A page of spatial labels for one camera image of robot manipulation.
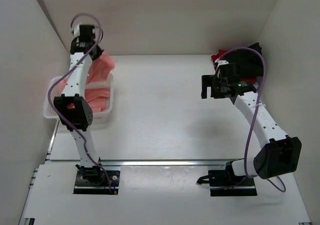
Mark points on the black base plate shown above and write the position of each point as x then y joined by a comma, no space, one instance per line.
223,183
93,181

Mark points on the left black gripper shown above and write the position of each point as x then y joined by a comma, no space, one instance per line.
98,53

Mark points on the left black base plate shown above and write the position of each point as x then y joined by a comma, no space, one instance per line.
93,181

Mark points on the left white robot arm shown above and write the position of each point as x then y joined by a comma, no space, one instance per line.
72,108

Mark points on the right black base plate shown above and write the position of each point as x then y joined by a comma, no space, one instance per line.
223,183

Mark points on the white plastic basket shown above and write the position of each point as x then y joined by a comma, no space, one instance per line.
98,94

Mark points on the pink t shirt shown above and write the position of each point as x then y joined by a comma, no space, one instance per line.
93,79

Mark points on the black folded t shirt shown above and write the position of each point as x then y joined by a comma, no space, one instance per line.
248,63

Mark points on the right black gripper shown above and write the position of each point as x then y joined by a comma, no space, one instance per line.
209,81

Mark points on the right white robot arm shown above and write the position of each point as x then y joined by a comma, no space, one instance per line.
279,153

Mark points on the aluminium rail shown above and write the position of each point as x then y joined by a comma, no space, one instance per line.
166,162

